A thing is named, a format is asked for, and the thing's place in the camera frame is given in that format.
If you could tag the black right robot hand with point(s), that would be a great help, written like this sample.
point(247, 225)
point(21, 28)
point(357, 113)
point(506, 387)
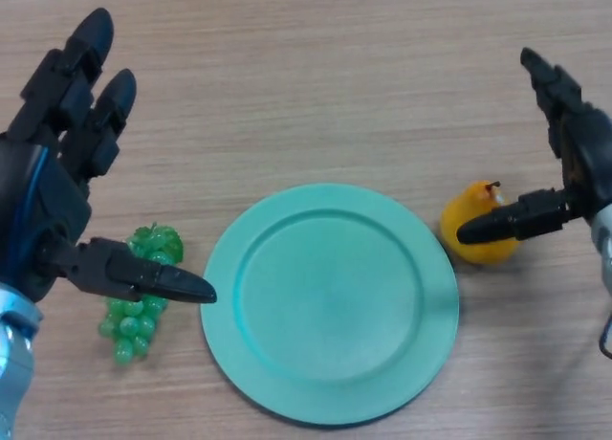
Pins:
point(574, 148)

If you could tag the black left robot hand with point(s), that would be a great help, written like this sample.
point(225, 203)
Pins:
point(43, 205)

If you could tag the yellow pear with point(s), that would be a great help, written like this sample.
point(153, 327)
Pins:
point(459, 215)

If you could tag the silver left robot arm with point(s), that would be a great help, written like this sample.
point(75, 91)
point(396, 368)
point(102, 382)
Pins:
point(14, 363)

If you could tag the green round plate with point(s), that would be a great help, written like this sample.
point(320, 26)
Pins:
point(330, 306)

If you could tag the green grape bunch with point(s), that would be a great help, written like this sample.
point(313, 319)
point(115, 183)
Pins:
point(129, 315)

